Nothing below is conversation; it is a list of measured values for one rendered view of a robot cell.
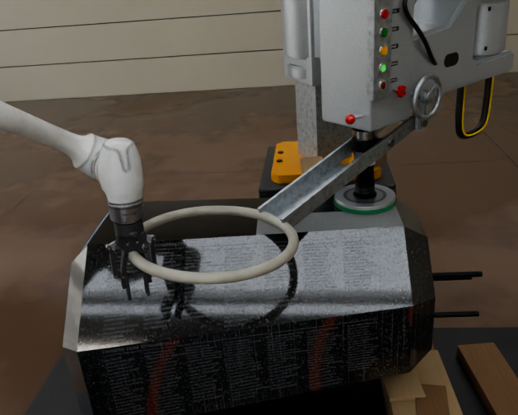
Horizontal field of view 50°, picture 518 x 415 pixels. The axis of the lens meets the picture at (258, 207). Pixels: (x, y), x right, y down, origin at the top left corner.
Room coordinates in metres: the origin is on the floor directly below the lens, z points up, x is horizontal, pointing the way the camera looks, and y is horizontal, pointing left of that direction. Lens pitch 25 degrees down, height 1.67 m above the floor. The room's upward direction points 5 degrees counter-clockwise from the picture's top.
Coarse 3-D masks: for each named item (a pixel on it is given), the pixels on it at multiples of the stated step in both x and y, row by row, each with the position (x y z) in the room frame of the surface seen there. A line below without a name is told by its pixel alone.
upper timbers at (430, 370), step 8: (432, 352) 1.73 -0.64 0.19; (424, 360) 1.69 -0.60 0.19; (432, 360) 1.69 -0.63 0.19; (440, 360) 1.68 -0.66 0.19; (416, 368) 1.65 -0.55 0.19; (424, 368) 1.64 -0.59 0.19; (432, 368) 1.64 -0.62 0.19; (440, 368) 1.64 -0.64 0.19; (424, 376) 1.60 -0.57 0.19; (432, 376) 1.60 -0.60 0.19; (440, 376) 1.59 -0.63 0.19; (432, 384) 1.56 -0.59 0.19; (440, 384) 1.55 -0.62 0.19; (448, 384) 1.55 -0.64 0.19; (384, 392) 1.63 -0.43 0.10; (448, 392) 1.51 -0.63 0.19; (408, 400) 1.49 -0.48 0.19; (448, 400) 1.47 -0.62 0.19; (456, 400) 1.47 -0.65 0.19; (392, 408) 1.46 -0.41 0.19; (400, 408) 1.45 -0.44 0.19; (408, 408) 1.45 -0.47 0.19; (456, 408) 1.43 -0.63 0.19
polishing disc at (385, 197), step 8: (352, 184) 1.89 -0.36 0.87; (376, 184) 1.87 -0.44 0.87; (344, 192) 1.82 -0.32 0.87; (352, 192) 1.82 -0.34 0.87; (376, 192) 1.80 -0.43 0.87; (384, 192) 1.79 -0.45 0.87; (392, 192) 1.79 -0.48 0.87; (336, 200) 1.77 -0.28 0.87; (344, 200) 1.75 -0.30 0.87; (352, 200) 1.75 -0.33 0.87; (360, 200) 1.74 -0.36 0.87; (368, 200) 1.74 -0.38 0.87; (376, 200) 1.73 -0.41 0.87; (384, 200) 1.72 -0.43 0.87; (392, 200) 1.72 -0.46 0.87; (352, 208) 1.70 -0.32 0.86; (360, 208) 1.69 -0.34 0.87; (368, 208) 1.68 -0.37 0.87; (376, 208) 1.68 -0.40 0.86
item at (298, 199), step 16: (400, 128) 1.80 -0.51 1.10; (384, 144) 1.75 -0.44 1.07; (336, 160) 1.77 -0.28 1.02; (368, 160) 1.71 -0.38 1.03; (304, 176) 1.68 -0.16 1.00; (320, 176) 1.72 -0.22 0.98; (336, 176) 1.62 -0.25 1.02; (352, 176) 1.66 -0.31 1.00; (288, 192) 1.64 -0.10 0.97; (304, 192) 1.66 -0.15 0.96; (320, 192) 1.57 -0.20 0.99; (336, 192) 1.61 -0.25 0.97; (272, 208) 1.59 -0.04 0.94; (288, 208) 1.59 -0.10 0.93; (304, 208) 1.53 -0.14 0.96
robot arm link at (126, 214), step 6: (108, 204) 1.29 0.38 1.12; (114, 204) 1.27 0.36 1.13; (120, 204) 1.27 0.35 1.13; (126, 204) 1.27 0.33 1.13; (132, 204) 1.28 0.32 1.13; (138, 204) 1.29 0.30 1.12; (114, 210) 1.27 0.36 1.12; (120, 210) 1.27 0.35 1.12; (126, 210) 1.27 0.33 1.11; (132, 210) 1.27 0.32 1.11; (138, 210) 1.29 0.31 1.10; (114, 216) 1.27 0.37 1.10; (120, 216) 1.27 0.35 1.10; (126, 216) 1.27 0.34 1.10; (132, 216) 1.28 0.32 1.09; (138, 216) 1.28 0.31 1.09; (120, 222) 1.27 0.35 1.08; (126, 222) 1.27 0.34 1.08; (132, 222) 1.28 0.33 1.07
